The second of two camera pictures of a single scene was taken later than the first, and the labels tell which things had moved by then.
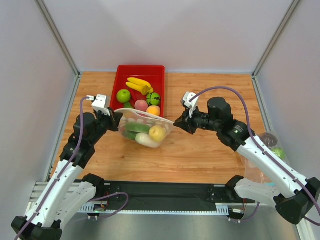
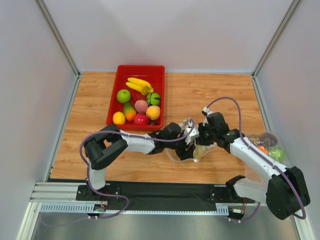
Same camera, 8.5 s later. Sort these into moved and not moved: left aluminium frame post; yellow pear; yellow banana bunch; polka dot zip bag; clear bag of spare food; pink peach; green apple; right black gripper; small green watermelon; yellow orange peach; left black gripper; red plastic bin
Moved: left black gripper; yellow pear; polka dot zip bag; right black gripper
Not moved: pink peach; yellow orange peach; left aluminium frame post; clear bag of spare food; yellow banana bunch; green apple; small green watermelon; red plastic bin
